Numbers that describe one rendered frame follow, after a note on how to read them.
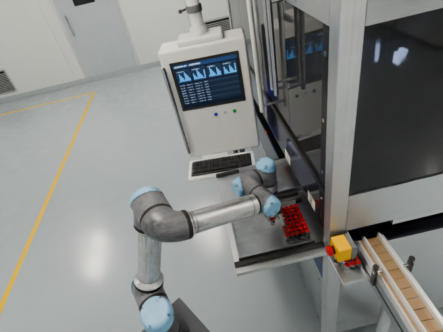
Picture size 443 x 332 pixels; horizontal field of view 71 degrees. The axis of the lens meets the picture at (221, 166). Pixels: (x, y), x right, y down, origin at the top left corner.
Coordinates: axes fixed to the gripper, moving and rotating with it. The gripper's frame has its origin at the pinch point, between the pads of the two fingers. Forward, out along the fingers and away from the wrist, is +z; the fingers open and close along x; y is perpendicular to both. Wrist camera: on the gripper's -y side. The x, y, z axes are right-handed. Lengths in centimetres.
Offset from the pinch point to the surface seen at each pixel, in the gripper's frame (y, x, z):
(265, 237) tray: 6.8, -5.1, 5.4
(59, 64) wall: -532, -276, 49
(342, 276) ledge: 33.9, 19.2, 5.6
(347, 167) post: 23, 23, -42
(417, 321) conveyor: 59, 32, -3
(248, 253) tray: 13.4, -14.7, 5.3
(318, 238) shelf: 13.5, 17.2, 5.7
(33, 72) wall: -531, -330, 51
